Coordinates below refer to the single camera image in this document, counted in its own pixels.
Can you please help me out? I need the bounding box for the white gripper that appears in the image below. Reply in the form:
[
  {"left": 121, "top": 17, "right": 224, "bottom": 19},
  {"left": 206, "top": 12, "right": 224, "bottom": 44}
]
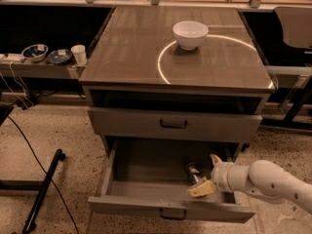
[{"left": 187, "top": 154, "right": 233, "bottom": 198}]

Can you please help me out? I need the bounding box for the silver redbull can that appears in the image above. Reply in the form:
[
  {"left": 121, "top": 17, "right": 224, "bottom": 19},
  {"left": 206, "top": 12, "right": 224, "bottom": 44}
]
[{"left": 186, "top": 163, "right": 203, "bottom": 185}]

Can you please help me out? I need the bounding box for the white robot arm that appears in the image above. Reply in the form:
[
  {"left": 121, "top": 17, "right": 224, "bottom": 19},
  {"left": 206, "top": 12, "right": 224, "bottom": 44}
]
[{"left": 186, "top": 154, "right": 312, "bottom": 214}]

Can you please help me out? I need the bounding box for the open lower drawer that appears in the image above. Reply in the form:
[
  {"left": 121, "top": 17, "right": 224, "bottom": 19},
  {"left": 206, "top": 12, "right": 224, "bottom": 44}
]
[{"left": 89, "top": 138, "right": 255, "bottom": 223}]

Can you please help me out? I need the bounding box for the wooden drawer cabinet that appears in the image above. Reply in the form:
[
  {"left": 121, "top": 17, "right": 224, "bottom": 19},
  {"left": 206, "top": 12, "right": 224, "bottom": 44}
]
[{"left": 79, "top": 6, "right": 275, "bottom": 160}]

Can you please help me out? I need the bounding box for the closed upper drawer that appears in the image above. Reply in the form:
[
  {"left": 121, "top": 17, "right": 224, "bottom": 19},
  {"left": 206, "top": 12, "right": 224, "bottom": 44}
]
[{"left": 88, "top": 107, "right": 262, "bottom": 142}]

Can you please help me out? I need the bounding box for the white ceramic bowl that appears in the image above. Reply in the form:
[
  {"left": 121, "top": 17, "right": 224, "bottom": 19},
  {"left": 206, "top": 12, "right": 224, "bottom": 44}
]
[{"left": 173, "top": 20, "right": 209, "bottom": 50}]

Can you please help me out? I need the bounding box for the black metal stand leg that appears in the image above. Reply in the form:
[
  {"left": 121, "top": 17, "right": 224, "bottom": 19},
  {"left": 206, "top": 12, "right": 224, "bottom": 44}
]
[{"left": 22, "top": 149, "right": 65, "bottom": 234}]

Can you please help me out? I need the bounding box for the white paper cup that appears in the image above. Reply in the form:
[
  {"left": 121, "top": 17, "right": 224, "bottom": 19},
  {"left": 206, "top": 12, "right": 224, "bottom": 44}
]
[{"left": 71, "top": 45, "right": 87, "bottom": 65}]

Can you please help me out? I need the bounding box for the dark blue bowl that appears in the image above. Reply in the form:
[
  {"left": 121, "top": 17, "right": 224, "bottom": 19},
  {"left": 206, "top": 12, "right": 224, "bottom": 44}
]
[{"left": 47, "top": 49, "right": 72, "bottom": 64}]

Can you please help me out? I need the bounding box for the white patterned bowl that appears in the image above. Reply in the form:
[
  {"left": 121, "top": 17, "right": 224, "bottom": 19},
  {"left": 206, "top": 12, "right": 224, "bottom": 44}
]
[{"left": 21, "top": 44, "right": 49, "bottom": 62}]

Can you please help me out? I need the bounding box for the grey side shelf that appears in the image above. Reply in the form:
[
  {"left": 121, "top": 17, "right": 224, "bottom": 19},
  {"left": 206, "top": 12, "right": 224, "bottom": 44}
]
[{"left": 0, "top": 61, "right": 84, "bottom": 79}]

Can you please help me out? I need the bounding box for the white power strip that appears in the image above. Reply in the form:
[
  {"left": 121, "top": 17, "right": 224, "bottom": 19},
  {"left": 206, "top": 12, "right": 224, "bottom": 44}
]
[{"left": 0, "top": 54, "right": 24, "bottom": 62}]

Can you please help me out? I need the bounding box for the black floor cable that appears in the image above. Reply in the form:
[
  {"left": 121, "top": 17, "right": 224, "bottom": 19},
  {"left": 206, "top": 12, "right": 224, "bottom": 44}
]
[{"left": 7, "top": 115, "right": 80, "bottom": 234}]

